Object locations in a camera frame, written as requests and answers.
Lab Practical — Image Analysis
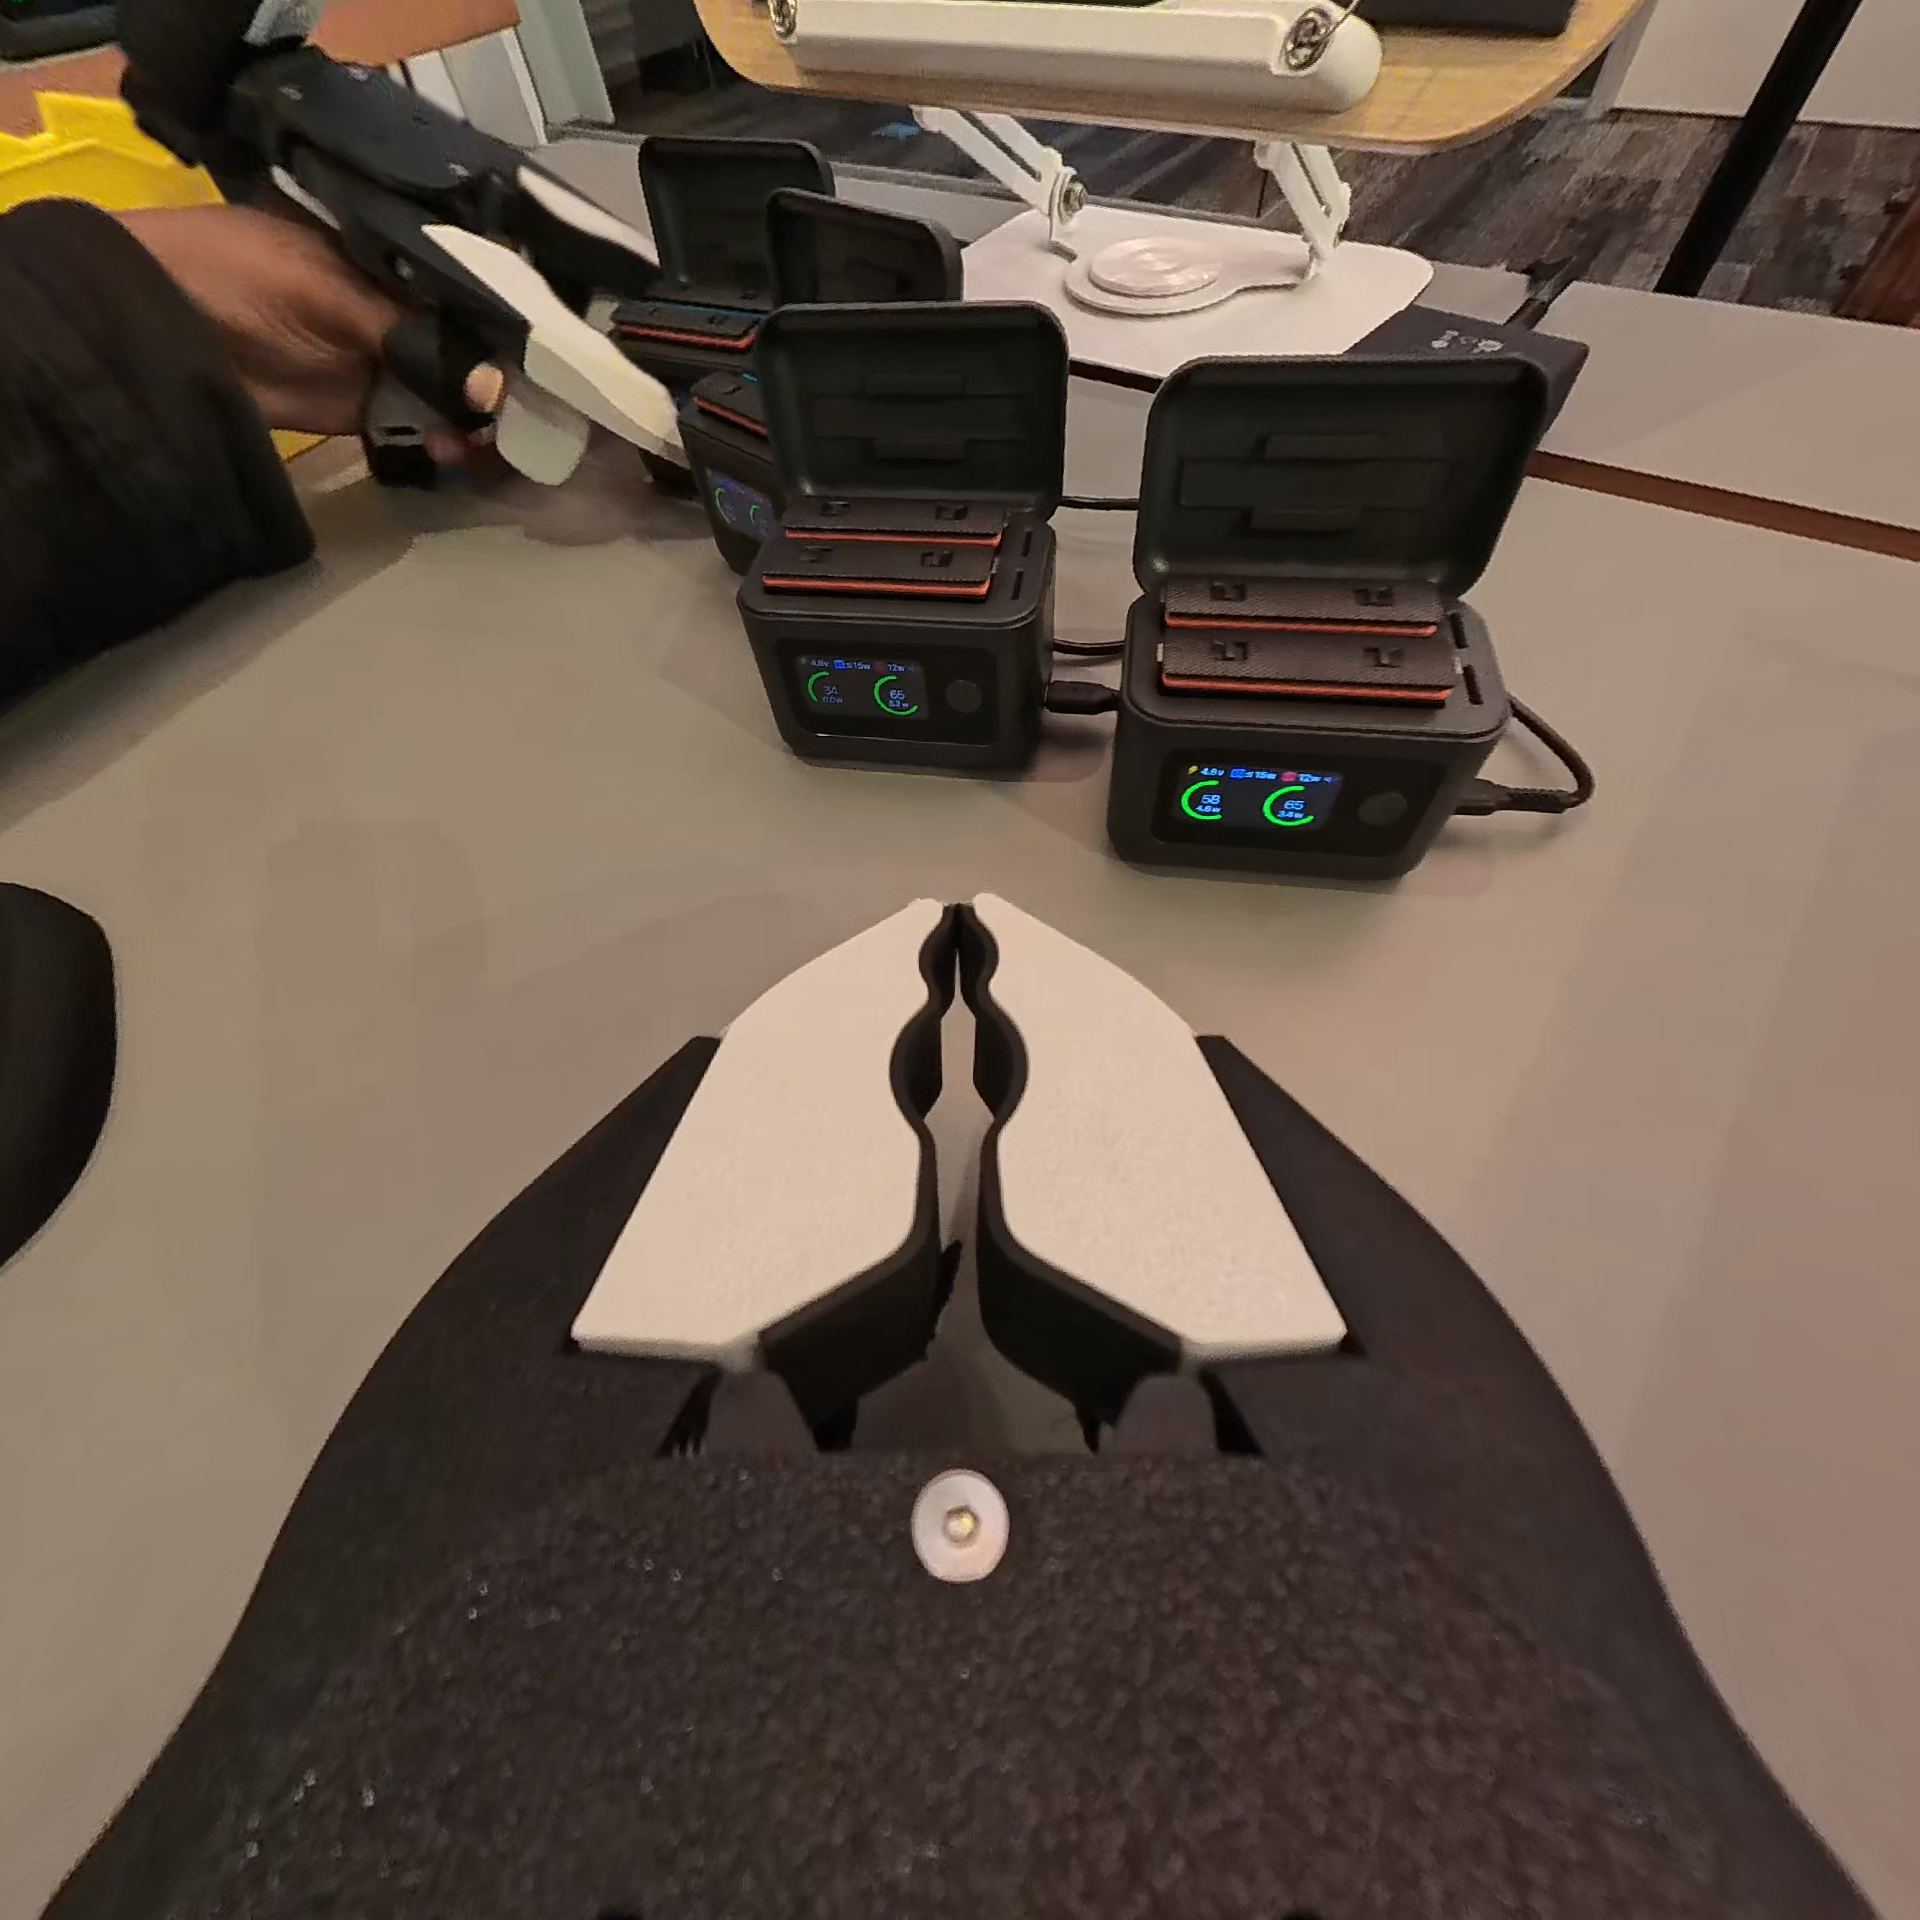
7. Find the dark grey battery charging case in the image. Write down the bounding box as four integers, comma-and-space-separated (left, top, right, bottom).
674, 188, 968, 576
609, 137, 840, 490
1105, 354, 1549, 885
736, 299, 1073, 780

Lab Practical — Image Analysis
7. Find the white folding stand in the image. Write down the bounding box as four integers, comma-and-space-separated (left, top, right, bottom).
779, 0, 1385, 321

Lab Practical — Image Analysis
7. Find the dark grey multiport power adapter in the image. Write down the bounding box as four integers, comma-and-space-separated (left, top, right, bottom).
1342, 305, 1593, 441

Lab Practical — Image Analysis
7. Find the black metal stand leg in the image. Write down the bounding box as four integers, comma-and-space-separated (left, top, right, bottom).
1654, 0, 1865, 298

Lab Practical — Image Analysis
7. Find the person's left forearm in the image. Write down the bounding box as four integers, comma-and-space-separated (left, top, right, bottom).
0, 200, 321, 714

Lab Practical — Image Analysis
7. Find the yellow plastic bin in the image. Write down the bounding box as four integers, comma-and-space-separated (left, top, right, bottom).
0, 90, 345, 464

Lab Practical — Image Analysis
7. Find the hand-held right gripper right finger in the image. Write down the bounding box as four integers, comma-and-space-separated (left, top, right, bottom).
961, 891, 1354, 1453

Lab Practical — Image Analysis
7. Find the black honeycomb cushion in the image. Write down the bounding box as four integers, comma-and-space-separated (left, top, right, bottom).
0, 882, 118, 1268

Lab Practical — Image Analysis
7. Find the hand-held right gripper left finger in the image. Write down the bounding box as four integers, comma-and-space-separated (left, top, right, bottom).
570, 897, 969, 1453

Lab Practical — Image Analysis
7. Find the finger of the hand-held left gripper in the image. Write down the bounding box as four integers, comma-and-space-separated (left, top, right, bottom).
509, 157, 666, 309
421, 221, 696, 471

